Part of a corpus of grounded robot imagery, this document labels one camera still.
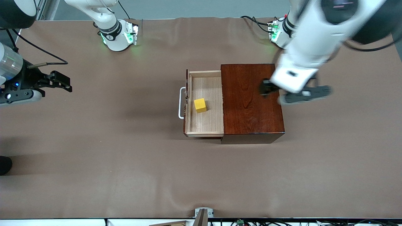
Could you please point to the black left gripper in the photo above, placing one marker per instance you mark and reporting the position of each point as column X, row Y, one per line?
column 266, row 87

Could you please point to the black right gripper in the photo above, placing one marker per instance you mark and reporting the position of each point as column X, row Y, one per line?
column 29, row 78

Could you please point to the yellow cube block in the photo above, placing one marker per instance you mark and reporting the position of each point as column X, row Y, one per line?
column 200, row 105

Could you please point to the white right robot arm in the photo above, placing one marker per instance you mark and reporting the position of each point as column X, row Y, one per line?
column 113, row 34

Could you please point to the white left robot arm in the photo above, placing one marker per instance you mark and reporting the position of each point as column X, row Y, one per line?
column 314, row 40

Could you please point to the dark wooden cabinet box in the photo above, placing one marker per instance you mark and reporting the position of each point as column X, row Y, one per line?
column 248, row 110

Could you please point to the brown table mat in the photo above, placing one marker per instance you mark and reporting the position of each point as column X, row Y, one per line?
column 125, row 157

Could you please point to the black round object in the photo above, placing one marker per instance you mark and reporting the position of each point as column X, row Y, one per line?
column 4, row 165

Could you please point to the green plug connector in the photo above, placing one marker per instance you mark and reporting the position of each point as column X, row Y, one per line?
column 240, row 222

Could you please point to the brown wooden board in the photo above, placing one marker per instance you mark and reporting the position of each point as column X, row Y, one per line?
column 172, row 224

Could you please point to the aluminium frame profile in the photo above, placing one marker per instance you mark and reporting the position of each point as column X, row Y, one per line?
column 42, row 9

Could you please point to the metal bracket with brown post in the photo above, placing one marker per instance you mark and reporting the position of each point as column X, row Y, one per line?
column 201, row 216

